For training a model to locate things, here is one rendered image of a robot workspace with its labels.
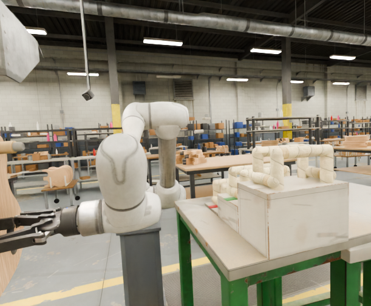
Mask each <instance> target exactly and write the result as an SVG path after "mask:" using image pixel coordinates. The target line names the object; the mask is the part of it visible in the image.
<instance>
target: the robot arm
mask: <svg viewBox="0 0 371 306"><path fill-rule="evenodd" d="M150 109H151V111H150ZM188 123H189V114H188V109H187V108H186V107H185V106H184V105H182V104H179V103H174V102H154V103H131V104H129V105H128V106H127V107H126V108H125V110H124V112H123V116H122V128H123V134H122V133H118V134H113V135H110V136H108V137H106V138H105V139H104V140H103V141H102V142H101V144H100V146H99V148H98V151H97V156H96V170H97V178H98V183H99V186H100V190H101V193H102V195H103V197H104V199H98V200H91V201H86V202H81V204H80V205H75V206H67V207H64V208H63V209H62V210H61V207H57V208H52V209H42V210H35V211H23V212H21V213H20V215H17V216H14V217H7V218H2V219H0V231H2V230H9V229H14V228H15V226H16V228H17V227H20V226H31V227H28V228H24V229H21V230H17V231H14V232H11V233H7V234H3V235H1V236H0V253H4V252H8V251H13V250H17V249H21V248H26V247H31V246H34V245H45V244H46V243H47V240H46V239H47V238H48V237H49V236H53V235H56V234H61V235H62V236H63V237H69V236H76V235H80V234H81V235H82V236H83V237H86V236H93V235H96V234H103V233H126V232H131V231H136V230H140V229H143V228H146V227H149V226H151V225H153V224H155V223H157V222H158V221H159V220H160V217H161V212H162V209H168V208H175V207H174V202H175V201H179V200H186V191H185V188H184V187H183V186H182V185H179V183H178V181H177V180H176V179H175V158H176V136H178V134H179V132H180V130H181V129H182V128H185V127H186V126H187V124H188ZM151 128H152V129H154V131H155V134H156V135H157V136H158V159H159V174H160V180H159V181H158V182H157V185H156V186H154V187H153V186H149V183H148V182H146V181H147V174H148V163H147V159H146V155H145V152H144V150H143V147H142V145H141V144H140V139H141V135H142V133H143V131H144V130H148V129H151ZM36 228H37V231H38V233H36Z"/></svg>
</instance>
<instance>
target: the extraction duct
mask: <svg viewBox="0 0 371 306"><path fill-rule="evenodd" d="M1 1H2V2H3V3H4V5H14V6H20V7H31V8H37V9H44V7H43V4H42V0H1ZM43 1H44V5H45V7H46V9H48V10H58V11H64V12H74V13H81V10H80V0H43ZM83 5H84V13H85V14H91V15H98V16H111V17H118V18H128V19H139V20H144V21H155V22H163V23H171V24H182V19H183V13H180V12H171V11H167V10H157V9H151V8H143V7H134V6H128V5H120V4H110V3H105V2H98V1H87V0H83ZM182 25H188V26H197V27H206V28H212V29H223V30H233V31H239V32H250V33H260V34H266V35H276V36H285V37H293V38H300V37H301V38H304V39H313V40H320V41H330V42H336V43H347V44H356V45H364V46H371V35H366V34H363V33H362V34H361V33H352V32H343V31H339V30H332V29H321V28H316V27H307V26H302V25H294V24H285V23H279V22H271V21H263V20H257V19H249V18H240V17H235V16H227V15H218V14H212V13H205V12H203V13H199V14H196V15H195V14H189V13H184V20H183V24H182ZM304 30H305V33H304ZM303 34H304V35H303ZM302 35H303V36H302Z"/></svg>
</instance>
